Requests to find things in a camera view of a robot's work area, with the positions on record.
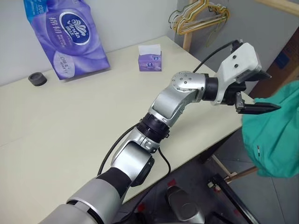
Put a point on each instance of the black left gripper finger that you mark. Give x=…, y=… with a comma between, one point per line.
x=262, y=75
x=259, y=108

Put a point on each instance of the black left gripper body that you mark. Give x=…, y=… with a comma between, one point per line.
x=234, y=89

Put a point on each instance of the green shorts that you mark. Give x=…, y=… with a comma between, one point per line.
x=273, y=135

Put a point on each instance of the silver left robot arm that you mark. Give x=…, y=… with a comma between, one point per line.
x=172, y=98

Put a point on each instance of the wooden clothes rack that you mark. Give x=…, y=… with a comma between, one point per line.
x=187, y=42

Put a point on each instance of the wooden rack foot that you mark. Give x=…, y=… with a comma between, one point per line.
x=227, y=169

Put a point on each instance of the bunch of clothes hangers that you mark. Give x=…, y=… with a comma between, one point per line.
x=187, y=28

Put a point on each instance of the small purple tissue box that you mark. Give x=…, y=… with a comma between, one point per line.
x=149, y=63

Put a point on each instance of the silver rounded robot body part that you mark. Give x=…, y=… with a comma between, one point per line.
x=187, y=207

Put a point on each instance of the purple Vinda tissue pack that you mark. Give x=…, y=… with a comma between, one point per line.
x=70, y=44

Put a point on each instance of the black round cap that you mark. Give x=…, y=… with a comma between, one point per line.
x=37, y=79

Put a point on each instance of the blue wall sign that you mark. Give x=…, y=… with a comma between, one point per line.
x=282, y=60

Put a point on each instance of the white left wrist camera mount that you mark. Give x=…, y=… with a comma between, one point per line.
x=240, y=58

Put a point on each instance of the black metal frame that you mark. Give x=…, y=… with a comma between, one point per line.
x=233, y=196

